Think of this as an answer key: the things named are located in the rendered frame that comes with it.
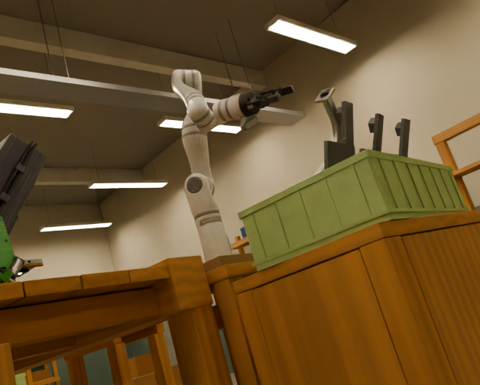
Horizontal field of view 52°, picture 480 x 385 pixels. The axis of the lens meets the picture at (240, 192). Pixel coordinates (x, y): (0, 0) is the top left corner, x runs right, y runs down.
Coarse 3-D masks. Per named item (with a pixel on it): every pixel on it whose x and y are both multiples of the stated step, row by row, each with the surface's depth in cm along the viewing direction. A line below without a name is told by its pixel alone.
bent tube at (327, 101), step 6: (324, 90) 135; (330, 90) 133; (318, 96) 134; (324, 96) 135; (330, 96) 132; (318, 102) 133; (324, 102) 133; (330, 102) 133; (330, 108) 134; (336, 108) 135; (330, 114) 135; (330, 120) 137; (336, 120) 136; (336, 126) 137; (336, 132) 137; (336, 138) 137
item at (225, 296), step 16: (224, 288) 147; (224, 304) 147; (224, 320) 147; (240, 320) 143; (240, 336) 143; (176, 352) 160; (240, 352) 143; (240, 368) 143; (240, 384) 142; (256, 384) 139
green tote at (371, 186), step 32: (352, 160) 115; (384, 160) 120; (416, 160) 136; (288, 192) 127; (320, 192) 121; (352, 192) 116; (384, 192) 112; (416, 192) 127; (448, 192) 148; (256, 224) 134; (288, 224) 127; (320, 224) 121; (352, 224) 115; (256, 256) 133; (288, 256) 127
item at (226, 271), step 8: (232, 264) 149; (240, 264) 152; (248, 264) 155; (208, 272) 151; (216, 272) 149; (224, 272) 147; (232, 272) 148; (240, 272) 150; (248, 272) 153; (256, 272) 156; (208, 280) 151; (216, 280) 149
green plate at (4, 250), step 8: (0, 216) 177; (0, 224) 175; (0, 232) 173; (0, 240) 171; (8, 240) 173; (0, 248) 169; (8, 248) 171; (0, 256) 167; (8, 256) 169; (0, 264) 165
